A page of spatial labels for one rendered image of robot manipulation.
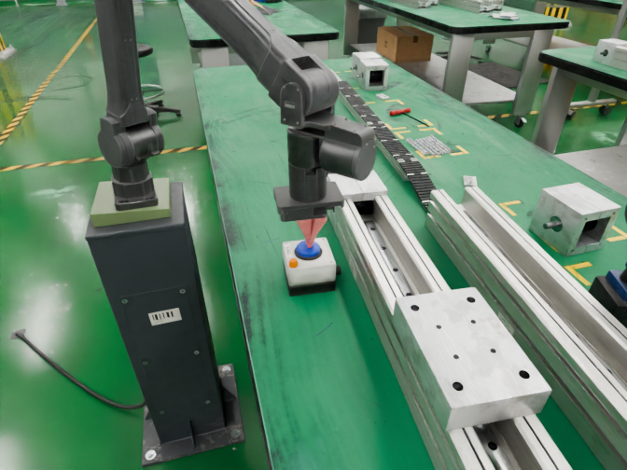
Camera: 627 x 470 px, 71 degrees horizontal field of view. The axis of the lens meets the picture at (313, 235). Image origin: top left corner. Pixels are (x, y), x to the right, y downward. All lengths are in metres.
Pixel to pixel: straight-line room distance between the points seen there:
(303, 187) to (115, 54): 0.43
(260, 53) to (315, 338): 0.41
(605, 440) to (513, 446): 0.12
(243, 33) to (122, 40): 0.30
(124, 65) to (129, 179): 0.23
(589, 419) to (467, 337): 0.18
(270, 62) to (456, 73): 2.91
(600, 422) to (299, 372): 0.36
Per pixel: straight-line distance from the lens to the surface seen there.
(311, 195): 0.65
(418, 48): 4.79
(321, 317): 0.71
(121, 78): 0.90
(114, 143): 0.93
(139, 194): 1.00
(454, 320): 0.56
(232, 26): 0.66
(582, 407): 0.66
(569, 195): 0.96
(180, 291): 1.08
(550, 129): 2.82
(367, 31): 5.88
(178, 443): 1.52
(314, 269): 0.71
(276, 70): 0.61
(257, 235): 0.89
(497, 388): 0.51
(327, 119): 0.61
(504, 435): 0.57
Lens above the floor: 1.29
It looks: 35 degrees down
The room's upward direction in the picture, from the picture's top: straight up
